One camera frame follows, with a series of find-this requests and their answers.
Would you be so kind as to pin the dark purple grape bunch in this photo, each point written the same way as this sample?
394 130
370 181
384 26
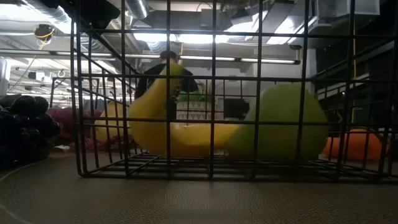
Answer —
25 124

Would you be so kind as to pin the silver air duct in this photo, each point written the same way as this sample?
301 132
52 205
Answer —
136 7

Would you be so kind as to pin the white patterned succulent pot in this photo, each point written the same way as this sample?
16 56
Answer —
196 109

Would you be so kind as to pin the orange tangerine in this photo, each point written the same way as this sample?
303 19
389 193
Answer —
357 146

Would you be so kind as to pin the person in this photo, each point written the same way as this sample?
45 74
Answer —
141 84

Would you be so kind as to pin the green mango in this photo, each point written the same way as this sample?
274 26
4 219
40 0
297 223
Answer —
280 140

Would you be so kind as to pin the yellow banana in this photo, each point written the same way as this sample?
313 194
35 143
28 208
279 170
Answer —
146 137

